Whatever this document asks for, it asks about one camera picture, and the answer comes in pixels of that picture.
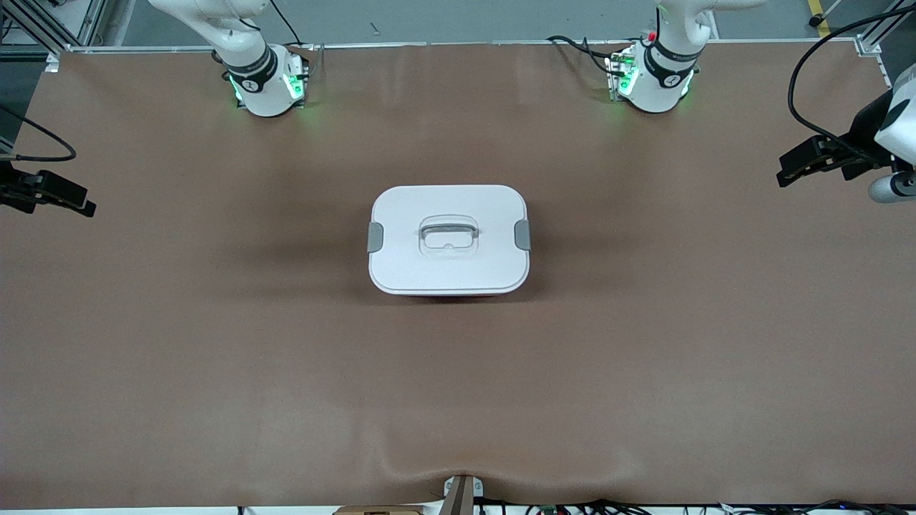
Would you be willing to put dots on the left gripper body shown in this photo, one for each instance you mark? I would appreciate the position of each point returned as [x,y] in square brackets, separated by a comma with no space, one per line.
[861,141]

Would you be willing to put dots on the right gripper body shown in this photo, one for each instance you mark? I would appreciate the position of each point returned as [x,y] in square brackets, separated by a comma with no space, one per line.
[16,187]

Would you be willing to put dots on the white box lid grey clips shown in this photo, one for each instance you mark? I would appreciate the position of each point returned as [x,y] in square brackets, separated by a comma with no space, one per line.
[451,272]

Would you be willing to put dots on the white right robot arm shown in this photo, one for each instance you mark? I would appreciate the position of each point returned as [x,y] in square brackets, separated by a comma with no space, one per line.
[261,79]

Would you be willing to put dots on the pink plastic box base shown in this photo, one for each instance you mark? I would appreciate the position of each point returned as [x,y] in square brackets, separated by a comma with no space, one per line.
[451,293]

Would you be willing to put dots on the cardboard box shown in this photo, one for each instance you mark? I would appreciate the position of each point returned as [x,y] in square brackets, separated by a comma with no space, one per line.
[379,511]

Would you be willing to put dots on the table cover mat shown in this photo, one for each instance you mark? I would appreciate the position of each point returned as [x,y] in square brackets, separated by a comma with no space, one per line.
[286,400]

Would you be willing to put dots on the aluminium frame profile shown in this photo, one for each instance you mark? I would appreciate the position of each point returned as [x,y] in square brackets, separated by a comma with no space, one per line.
[43,21]
[884,28]

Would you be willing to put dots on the metal clamp bracket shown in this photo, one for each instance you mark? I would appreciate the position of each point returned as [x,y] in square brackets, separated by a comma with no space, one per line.
[461,493]

